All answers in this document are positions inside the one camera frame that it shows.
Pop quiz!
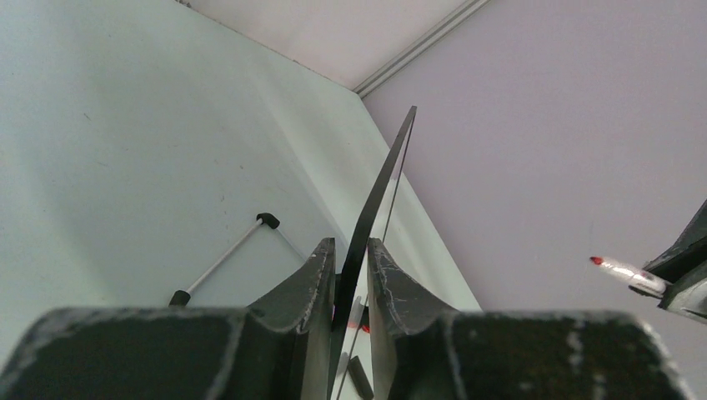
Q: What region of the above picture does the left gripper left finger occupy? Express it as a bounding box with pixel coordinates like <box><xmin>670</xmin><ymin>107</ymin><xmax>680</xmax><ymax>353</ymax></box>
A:
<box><xmin>1</xmin><ymin>238</ymin><xmax>335</xmax><ymax>399</ymax></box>

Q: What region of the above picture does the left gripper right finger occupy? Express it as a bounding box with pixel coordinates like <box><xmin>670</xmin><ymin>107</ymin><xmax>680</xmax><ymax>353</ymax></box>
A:
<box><xmin>368</xmin><ymin>238</ymin><xmax>693</xmax><ymax>399</ymax></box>

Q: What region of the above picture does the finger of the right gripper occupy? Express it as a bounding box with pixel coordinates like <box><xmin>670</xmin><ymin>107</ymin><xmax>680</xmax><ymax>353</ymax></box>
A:
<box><xmin>644</xmin><ymin>202</ymin><xmax>706</xmax><ymax>277</ymax></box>
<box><xmin>658</xmin><ymin>262</ymin><xmax>706</xmax><ymax>325</ymax></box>

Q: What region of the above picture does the red whiteboard marker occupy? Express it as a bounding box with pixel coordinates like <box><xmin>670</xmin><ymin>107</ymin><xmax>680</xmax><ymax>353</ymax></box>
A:
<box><xmin>589</xmin><ymin>256</ymin><xmax>670</xmax><ymax>299</ymax></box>

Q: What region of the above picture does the white board black frame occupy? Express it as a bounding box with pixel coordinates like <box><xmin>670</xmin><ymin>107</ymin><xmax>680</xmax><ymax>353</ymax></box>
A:
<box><xmin>158</xmin><ymin>107</ymin><xmax>417</xmax><ymax>399</ymax></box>

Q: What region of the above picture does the black whiteboard marker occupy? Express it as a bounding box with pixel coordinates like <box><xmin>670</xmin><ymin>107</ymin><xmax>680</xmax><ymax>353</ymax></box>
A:
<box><xmin>331</xmin><ymin>296</ymin><xmax>374</xmax><ymax>399</ymax></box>

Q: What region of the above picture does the aluminium frame rail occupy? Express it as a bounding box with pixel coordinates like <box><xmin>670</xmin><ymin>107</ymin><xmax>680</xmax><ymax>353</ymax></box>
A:
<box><xmin>353</xmin><ymin>0</ymin><xmax>490</xmax><ymax>98</ymax></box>

